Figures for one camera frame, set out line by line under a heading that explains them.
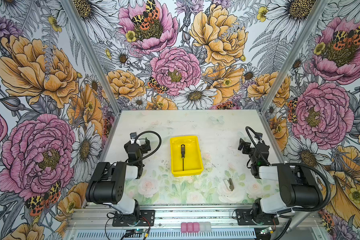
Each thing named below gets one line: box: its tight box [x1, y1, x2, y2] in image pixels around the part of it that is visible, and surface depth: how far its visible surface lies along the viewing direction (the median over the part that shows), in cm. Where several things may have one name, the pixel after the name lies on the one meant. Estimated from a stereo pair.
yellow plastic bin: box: [170, 135, 204, 177], surface depth 96 cm
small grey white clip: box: [222, 178, 235, 192], surface depth 85 cm
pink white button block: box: [180, 221, 212, 233], surface depth 73 cm
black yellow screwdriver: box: [181, 144, 185, 171], surface depth 98 cm
